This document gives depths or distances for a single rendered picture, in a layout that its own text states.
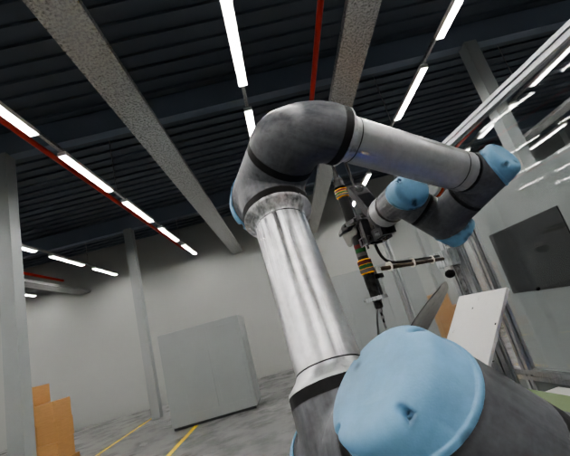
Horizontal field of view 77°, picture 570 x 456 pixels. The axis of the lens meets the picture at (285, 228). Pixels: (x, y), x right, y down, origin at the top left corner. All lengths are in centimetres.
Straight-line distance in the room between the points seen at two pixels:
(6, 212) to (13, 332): 197
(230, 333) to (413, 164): 774
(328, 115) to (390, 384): 38
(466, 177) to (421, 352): 46
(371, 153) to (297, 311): 28
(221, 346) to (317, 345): 784
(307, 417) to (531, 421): 21
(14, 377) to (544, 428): 679
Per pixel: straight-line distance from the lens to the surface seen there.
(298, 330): 46
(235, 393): 832
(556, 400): 54
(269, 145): 54
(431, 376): 29
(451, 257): 164
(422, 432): 29
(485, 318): 137
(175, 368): 854
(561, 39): 147
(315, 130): 54
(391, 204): 78
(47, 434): 902
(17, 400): 689
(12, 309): 702
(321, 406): 42
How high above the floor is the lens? 143
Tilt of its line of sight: 15 degrees up
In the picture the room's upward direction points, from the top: 15 degrees counter-clockwise
